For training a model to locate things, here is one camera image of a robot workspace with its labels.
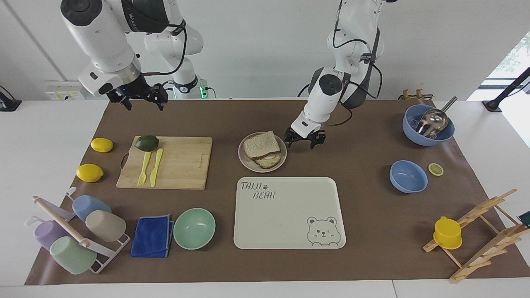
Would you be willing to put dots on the white wall socket strip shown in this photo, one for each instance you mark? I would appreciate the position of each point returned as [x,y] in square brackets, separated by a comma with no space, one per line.
[62,92]

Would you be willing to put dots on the small blue bowl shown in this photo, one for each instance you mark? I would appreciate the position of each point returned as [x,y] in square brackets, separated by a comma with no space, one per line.
[408,177]

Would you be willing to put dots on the yellow-green plastic fork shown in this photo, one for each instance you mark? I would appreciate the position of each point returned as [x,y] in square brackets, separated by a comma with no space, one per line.
[144,167]

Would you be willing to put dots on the white cup rack with rod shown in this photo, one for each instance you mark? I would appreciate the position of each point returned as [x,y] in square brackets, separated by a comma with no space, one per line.
[62,221]

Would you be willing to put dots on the cream tray with bear print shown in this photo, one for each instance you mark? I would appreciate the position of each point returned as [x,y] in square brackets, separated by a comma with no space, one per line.
[285,215]

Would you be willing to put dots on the light green cup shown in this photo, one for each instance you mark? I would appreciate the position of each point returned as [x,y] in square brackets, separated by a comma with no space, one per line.
[72,255]

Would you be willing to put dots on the small wooden holder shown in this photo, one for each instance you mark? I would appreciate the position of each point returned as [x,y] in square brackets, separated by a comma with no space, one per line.
[416,96]

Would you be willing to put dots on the lemon slice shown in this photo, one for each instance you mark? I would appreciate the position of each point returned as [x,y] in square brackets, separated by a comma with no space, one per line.
[435,169]

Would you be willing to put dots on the yellow lemon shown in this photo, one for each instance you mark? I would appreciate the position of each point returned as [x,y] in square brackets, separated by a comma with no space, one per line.
[102,145]
[90,173]

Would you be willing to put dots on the wooden dish rack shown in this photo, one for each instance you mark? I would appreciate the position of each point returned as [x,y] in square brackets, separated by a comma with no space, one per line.
[492,244]

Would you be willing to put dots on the black stand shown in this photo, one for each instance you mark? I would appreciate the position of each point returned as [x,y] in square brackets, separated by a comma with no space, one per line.
[503,93]
[9,104]

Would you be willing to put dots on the bread slice with filling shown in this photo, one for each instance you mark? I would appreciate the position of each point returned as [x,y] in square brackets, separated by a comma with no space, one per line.
[269,162]

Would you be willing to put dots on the wooden cutting board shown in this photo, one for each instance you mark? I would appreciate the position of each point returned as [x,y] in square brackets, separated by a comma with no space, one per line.
[184,163]

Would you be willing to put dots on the yellow cup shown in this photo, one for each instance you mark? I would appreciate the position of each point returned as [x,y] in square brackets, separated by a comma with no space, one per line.
[447,234]

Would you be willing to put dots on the light blue cup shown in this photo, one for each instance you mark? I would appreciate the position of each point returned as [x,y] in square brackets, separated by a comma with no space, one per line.
[89,205]

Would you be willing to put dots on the brown bread slice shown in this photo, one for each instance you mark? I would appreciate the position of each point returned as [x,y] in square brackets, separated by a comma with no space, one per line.
[261,145]

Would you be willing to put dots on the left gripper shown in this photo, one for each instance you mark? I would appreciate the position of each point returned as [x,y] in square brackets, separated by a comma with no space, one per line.
[305,136]

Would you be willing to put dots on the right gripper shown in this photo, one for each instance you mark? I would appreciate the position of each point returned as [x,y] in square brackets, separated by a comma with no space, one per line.
[133,87]

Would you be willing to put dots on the light purple cup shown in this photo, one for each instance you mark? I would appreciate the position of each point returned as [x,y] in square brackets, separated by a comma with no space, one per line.
[47,234]

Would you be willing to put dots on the metal scoop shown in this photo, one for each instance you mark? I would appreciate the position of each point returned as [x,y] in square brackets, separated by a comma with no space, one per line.
[432,121]

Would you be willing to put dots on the beige round plate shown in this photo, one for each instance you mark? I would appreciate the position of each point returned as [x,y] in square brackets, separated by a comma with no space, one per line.
[245,163]

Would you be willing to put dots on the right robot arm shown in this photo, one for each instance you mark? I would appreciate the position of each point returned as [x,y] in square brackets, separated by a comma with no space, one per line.
[95,37]

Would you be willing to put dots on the beige cup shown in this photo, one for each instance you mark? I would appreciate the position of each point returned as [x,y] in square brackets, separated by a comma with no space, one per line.
[107,225]

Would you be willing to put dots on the yellow-green plastic knife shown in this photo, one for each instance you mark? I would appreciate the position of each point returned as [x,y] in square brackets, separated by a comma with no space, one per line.
[156,167]

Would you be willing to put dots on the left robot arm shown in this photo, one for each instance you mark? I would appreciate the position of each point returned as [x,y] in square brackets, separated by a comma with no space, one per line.
[327,95]

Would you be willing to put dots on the blue folded cloth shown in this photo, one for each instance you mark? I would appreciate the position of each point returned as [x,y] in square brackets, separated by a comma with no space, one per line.
[151,236]

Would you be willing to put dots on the light green bowl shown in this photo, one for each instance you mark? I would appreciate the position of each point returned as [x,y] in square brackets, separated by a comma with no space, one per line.
[194,228]

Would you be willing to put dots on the large blue bowl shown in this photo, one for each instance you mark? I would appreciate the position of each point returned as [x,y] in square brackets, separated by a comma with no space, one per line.
[414,134]

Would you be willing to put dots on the dark green avocado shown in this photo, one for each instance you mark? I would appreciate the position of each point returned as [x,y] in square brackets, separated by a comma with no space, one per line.
[147,143]

